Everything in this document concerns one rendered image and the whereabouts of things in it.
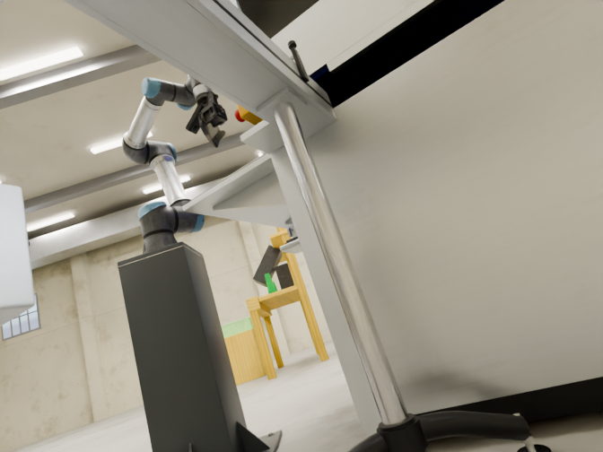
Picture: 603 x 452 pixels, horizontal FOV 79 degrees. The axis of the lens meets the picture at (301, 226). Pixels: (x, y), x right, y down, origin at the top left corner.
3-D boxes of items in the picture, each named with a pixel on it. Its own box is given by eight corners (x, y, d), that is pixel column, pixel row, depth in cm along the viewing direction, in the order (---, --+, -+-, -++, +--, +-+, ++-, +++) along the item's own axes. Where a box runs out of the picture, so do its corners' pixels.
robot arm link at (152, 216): (138, 241, 149) (132, 211, 153) (170, 239, 158) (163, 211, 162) (148, 230, 141) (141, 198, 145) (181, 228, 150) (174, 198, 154)
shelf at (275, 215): (371, 186, 169) (369, 183, 170) (293, 143, 109) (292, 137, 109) (287, 229, 189) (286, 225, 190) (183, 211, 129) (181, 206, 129)
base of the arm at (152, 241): (135, 260, 139) (131, 236, 141) (152, 266, 153) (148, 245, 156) (174, 247, 139) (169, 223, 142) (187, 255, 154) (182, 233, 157)
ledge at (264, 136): (307, 130, 104) (304, 125, 105) (283, 114, 93) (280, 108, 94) (268, 154, 110) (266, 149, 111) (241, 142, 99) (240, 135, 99)
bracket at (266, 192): (303, 200, 118) (292, 165, 122) (299, 198, 116) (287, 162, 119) (227, 240, 132) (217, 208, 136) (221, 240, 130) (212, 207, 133)
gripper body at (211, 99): (214, 115, 135) (207, 88, 139) (198, 126, 139) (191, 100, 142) (229, 121, 142) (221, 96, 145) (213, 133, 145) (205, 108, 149)
